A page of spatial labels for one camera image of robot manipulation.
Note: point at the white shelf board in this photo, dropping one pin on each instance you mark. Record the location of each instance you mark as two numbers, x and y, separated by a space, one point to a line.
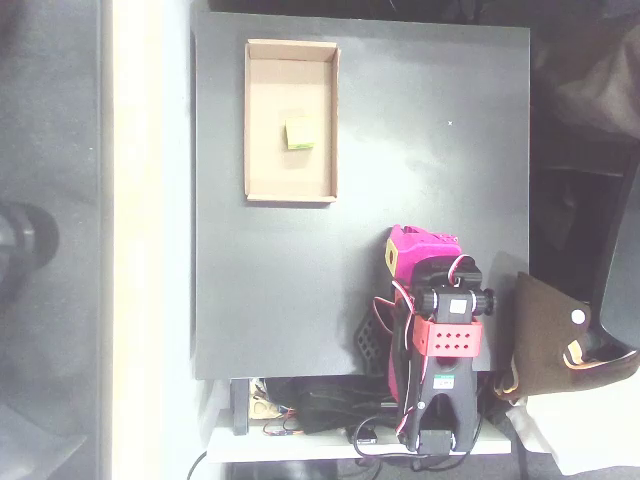
300 445

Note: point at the green cube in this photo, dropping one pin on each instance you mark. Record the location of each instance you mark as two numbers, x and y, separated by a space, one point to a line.
300 132

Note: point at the small wooden circuit board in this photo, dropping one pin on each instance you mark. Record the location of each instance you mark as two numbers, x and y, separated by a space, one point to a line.
262 407

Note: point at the black red magenta robot arm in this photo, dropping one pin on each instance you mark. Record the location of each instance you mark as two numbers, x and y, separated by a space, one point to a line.
452 400

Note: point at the black power adapter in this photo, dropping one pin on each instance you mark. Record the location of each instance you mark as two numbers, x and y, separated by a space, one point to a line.
325 407

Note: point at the shallow cardboard box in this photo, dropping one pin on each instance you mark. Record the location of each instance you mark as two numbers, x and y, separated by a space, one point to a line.
265 170

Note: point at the black round stand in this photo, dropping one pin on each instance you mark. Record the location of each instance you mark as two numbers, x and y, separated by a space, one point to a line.
25 245

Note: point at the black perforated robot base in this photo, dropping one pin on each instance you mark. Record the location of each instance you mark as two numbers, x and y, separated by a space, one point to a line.
370 345

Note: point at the white cloth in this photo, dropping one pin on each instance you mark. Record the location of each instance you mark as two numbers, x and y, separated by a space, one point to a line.
575 435

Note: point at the small black plug box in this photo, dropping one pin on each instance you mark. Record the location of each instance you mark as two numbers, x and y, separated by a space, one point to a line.
365 435

